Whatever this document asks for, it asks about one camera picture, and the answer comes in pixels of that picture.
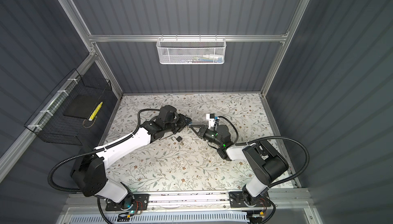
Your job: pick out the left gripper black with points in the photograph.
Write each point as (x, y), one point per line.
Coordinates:
(182, 120)

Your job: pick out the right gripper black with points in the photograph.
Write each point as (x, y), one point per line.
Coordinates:
(203, 132)

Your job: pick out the small black padlock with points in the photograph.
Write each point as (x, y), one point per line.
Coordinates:
(178, 139)

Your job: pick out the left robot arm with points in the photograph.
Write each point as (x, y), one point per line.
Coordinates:
(89, 171)

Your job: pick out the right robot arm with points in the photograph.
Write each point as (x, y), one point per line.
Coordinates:
(265, 161)

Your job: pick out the floral table mat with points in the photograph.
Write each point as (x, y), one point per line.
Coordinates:
(188, 164)

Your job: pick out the items in white basket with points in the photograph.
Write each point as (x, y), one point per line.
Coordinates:
(203, 59)

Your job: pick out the white vented panel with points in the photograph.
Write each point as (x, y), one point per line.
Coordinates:
(182, 218)

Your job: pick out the yellow tool in basket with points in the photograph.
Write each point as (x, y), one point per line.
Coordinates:
(95, 112)

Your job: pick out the black box in basket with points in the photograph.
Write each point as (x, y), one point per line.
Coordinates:
(81, 107)

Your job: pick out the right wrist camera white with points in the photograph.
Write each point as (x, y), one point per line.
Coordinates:
(213, 121)

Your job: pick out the white wire mesh basket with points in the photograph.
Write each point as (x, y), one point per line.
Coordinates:
(171, 52)

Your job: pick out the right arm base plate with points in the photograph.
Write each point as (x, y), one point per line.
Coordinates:
(239, 200)

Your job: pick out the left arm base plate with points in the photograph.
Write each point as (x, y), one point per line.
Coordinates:
(132, 202)

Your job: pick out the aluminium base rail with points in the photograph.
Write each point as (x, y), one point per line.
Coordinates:
(284, 198)

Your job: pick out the black wire basket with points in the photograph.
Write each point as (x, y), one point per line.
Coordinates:
(51, 126)

